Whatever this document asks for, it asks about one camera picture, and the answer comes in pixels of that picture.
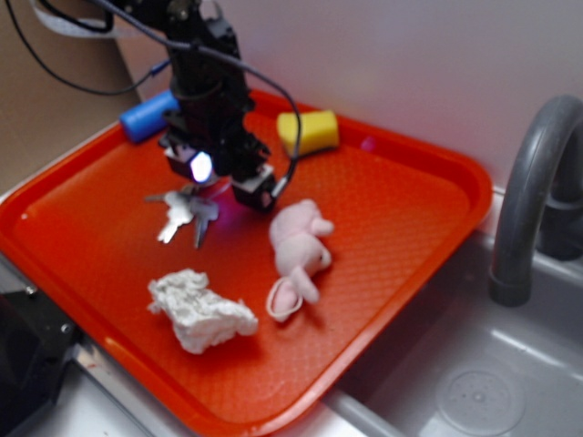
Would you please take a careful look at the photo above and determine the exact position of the blue plastic bottle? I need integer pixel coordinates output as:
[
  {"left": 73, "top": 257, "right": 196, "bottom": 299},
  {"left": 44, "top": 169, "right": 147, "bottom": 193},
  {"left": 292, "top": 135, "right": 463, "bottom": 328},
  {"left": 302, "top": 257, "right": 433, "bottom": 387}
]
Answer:
[{"left": 118, "top": 90, "right": 179, "bottom": 143}]

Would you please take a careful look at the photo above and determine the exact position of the black cable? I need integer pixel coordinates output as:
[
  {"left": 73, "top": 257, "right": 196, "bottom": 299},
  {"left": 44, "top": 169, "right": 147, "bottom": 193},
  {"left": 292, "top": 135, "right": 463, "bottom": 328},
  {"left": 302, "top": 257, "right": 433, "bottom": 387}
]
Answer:
[{"left": 4, "top": 0, "right": 302, "bottom": 201}]

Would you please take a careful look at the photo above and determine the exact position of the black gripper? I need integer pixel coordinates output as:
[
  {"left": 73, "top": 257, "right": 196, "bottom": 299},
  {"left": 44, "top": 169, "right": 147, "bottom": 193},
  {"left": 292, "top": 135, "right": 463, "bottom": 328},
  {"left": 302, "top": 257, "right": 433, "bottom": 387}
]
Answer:
[{"left": 159, "top": 79, "right": 276, "bottom": 212}]

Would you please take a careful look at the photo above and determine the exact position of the pink plush mouse toy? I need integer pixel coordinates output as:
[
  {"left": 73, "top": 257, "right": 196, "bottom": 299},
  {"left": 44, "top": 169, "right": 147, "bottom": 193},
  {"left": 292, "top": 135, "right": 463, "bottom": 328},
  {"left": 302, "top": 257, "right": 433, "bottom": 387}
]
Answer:
[{"left": 266, "top": 199, "right": 334, "bottom": 322}]

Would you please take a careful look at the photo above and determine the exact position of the black mount base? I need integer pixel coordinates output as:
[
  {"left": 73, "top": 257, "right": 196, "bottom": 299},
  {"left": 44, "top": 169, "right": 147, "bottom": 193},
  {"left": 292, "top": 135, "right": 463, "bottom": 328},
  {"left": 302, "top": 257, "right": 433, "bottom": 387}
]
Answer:
[{"left": 1, "top": 290, "right": 78, "bottom": 436}]

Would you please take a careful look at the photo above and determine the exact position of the grey toy faucet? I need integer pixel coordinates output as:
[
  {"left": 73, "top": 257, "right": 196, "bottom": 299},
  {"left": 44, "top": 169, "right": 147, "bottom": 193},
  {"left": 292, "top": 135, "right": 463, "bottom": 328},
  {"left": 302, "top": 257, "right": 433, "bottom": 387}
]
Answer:
[{"left": 489, "top": 95, "right": 582, "bottom": 307}]

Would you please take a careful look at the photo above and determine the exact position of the red plastic tray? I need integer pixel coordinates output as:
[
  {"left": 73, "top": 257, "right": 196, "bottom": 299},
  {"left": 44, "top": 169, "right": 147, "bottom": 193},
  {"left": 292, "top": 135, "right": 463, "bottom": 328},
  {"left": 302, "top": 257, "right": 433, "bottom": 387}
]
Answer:
[{"left": 1, "top": 117, "right": 492, "bottom": 436}]

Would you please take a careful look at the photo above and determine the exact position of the crumpled white paper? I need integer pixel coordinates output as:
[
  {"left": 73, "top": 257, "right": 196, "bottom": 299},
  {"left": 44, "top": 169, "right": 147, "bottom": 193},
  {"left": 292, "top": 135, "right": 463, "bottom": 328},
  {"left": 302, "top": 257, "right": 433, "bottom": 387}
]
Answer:
[{"left": 148, "top": 269, "right": 259, "bottom": 355}]

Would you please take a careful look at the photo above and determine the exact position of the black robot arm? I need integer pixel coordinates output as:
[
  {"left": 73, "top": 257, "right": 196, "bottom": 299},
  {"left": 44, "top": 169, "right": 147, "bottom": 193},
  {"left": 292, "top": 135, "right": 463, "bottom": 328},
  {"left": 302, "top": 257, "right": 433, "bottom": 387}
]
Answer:
[{"left": 115, "top": 1, "right": 276, "bottom": 211}]

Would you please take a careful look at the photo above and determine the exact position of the grey toy sink basin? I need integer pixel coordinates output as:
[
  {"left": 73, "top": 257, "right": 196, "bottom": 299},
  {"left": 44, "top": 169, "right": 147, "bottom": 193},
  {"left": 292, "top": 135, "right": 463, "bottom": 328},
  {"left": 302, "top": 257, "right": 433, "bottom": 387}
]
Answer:
[{"left": 324, "top": 234, "right": 582, "bottom": 436}]

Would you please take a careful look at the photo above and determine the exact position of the silver key bunch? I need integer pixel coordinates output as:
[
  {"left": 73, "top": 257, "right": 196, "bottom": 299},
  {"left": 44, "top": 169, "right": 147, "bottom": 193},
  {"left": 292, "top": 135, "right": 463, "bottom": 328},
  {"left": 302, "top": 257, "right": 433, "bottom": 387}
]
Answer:
[{"left": 145, "top": 190, "right": 220, "bottom": 249}]

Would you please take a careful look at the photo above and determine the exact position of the yellow sponge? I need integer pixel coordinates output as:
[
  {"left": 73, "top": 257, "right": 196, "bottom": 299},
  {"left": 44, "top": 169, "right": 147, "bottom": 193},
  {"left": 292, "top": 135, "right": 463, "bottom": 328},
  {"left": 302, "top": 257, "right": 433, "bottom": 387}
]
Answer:
[{"left": 276, "top": 110, "right": 340, "bottom": 158}]

